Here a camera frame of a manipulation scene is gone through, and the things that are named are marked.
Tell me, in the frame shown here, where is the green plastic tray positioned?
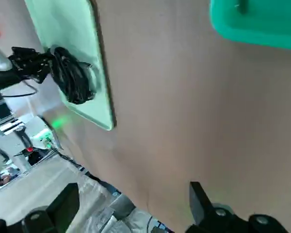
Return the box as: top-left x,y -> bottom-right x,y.
209,0 -> 291,52

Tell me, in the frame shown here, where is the pale green flat tray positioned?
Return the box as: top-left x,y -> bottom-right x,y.
24,0 -> 117,132

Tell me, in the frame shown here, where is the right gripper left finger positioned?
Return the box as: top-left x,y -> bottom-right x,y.
0,182 -> 81,233

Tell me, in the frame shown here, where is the small green circuit board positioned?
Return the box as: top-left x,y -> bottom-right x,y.
40,134 -> 54,149

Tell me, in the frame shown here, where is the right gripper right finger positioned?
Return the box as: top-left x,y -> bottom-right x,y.
185,181 -> 289,233

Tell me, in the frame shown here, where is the black cable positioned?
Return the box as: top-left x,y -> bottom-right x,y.
63,60 -> 97,100
49,46 -> 93,105

